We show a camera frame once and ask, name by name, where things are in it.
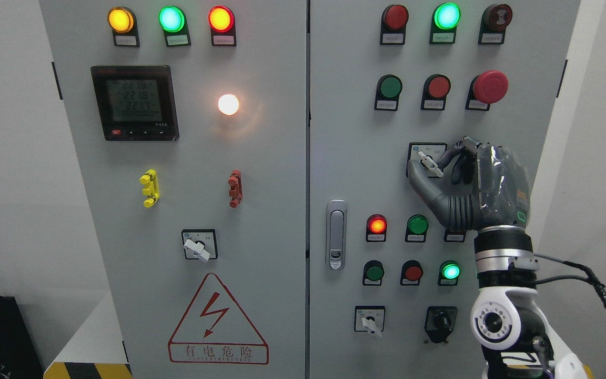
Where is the gray robotic right hand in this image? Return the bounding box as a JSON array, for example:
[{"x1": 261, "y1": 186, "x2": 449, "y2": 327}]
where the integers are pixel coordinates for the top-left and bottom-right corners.
[{"x1": 406, "y1": 136, "x2": 531, "y2": 231}]

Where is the gray rotary switch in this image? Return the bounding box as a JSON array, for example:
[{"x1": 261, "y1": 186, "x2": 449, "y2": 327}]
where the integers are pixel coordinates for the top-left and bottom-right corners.
[
  {"x1": 407, "y1": 142, "x2": 448, "y2": 178},
  {"x1": 354, "y1": 305, "x2": 386, "y2": 337}
]

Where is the green indicator middle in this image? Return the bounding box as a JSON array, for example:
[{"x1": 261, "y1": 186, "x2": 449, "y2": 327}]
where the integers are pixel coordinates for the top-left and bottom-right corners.
[{"x1": 405, "y1": 214, "x2": 429, "y2": 243}]

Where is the lit green indicator lower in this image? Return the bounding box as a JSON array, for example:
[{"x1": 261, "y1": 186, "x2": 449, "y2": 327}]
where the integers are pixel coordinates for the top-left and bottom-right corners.
[{"x1": 437, "y1": 261, "x2": 461, "y2": 286}]

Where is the red emergency stop button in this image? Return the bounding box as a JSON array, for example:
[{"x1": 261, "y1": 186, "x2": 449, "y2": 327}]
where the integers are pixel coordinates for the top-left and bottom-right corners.
[{"x1": 465, "y1": 69, "x2": 509, "y2": 111}]

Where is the red push button upper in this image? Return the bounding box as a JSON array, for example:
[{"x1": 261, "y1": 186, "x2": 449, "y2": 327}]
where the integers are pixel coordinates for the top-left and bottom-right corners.
[{"x1": 420, "y1": 74, "x2": 451, "y2": 111}]

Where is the red push button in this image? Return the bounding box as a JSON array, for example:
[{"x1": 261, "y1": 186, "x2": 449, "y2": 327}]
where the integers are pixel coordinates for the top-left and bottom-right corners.
[
  {"x1": 420, "y1": 74, "x2": 451, "y2": 111},
  {"x1": 400, "y1": 261, "x2": 423, "y2": 286}
]

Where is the red push button lower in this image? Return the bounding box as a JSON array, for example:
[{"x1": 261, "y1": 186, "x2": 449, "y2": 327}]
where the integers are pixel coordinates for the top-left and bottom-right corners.
[{"x1": 400, "y1": 261, "x2": 423, "y2": 286}]

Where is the lit red indicator middle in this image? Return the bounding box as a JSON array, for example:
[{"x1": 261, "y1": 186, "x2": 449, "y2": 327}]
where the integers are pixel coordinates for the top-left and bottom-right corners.
[{"x1": 366, "y1": 214, "x2": 388, "y2": 242}]

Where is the green push button upper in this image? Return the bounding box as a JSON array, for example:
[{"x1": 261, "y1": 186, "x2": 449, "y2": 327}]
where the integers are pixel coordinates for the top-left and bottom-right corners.
[{"x1": 373, "y1": 74, "x2": 402, "y2": 111}]

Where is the green push button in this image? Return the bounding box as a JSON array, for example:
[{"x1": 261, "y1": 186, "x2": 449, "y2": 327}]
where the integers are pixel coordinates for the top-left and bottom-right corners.
[
  {"x1": 373, "y1": 74, "x2": 402, "y2": 111},
  {"x1": 361, "y1": 261, "x2": 385, "y2": 286}
]

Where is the green push button lower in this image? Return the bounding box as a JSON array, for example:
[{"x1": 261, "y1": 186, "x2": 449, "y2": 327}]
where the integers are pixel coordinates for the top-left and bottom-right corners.
[{"x1": 361, "y1": 261, "x2": 385, "y2": 286}]

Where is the red buzzer alarm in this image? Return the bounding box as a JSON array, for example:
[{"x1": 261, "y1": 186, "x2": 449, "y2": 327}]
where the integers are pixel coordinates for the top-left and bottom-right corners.
[{"x1": 478, "y1": 3, "x2": 513, "y2": 45}]

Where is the green indicator light top right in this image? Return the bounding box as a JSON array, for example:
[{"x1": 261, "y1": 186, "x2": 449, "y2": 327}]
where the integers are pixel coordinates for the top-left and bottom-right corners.
[{"x1": 429, "y1": 2, "x2": 461, "y2": 45}]

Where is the green indicator light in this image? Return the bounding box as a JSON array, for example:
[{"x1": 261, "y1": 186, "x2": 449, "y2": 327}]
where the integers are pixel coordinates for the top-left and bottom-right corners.
[
  {"x1": 429, "y1": 2, "x2": 461, "y2": 45},
  {"x1": 158, "y1": 5, "x2": 191, "y2": 47}
]

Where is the dark red indicator top right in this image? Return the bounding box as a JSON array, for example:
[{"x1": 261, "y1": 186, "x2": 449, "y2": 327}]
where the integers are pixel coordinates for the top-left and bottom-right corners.
[{"x1": 380, "y1": 4, "x2": 409, "y2": 45}]

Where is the gray electrical cabinet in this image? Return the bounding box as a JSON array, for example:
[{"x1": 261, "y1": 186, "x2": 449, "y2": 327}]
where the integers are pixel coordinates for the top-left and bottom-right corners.
[{"x1": 40, "y1": 1, "x2": 581, "y2": 378}]

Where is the white glowing lamp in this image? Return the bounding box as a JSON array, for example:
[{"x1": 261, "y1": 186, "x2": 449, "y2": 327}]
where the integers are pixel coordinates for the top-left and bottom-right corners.
[{"x1": 217, "y1": 93, "x2": 240, "y2": 116}]

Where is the red electric warning sticker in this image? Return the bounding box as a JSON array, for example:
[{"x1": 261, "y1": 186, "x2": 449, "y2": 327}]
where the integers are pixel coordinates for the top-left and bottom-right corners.
[{"x1": 168, "y1": 273, "x2": 269, "y2": 365}]

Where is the red indicator light top left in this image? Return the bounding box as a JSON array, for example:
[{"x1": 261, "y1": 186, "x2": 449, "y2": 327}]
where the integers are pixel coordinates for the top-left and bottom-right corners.
[{"x1": 208, "y1": 5, "x2": 237, "y2": 46}]

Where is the green indicator light top left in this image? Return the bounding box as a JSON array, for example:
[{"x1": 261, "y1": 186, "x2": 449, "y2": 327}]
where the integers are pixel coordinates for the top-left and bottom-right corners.
[{"x1": 158, "y1": 5, "x2": 191, "y2": 47}]

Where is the black digital power meter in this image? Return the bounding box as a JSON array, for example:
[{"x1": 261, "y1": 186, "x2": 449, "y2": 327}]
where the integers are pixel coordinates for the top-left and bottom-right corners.
[{"x1": 90, "y1": 65, "x2": 179, "y2": 141}]

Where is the yellow indicator light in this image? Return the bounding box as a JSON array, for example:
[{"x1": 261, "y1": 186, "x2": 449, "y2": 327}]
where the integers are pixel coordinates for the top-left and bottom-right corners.
[{"x1": 107, "y1": 6, "x2": 140, "y2": 48}]

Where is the black selector knob switch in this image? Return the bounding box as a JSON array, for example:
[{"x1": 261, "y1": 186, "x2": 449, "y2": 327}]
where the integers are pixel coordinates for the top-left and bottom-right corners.
[{"x1": 424, "y1": 306, "x2": 458, "y2": 343}]

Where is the silver door handle lock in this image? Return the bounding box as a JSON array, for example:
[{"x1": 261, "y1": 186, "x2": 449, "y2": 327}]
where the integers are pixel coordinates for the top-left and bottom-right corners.
[{"x1": 326, "y1": 200, "x2": 347, "y2": 270}]

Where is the gray rotary switch left door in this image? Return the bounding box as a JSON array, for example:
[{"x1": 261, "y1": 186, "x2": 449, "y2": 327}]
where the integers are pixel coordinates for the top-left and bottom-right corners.
[{"x1": 181, "y1": 230, "x2": 217, "y2": 262}]

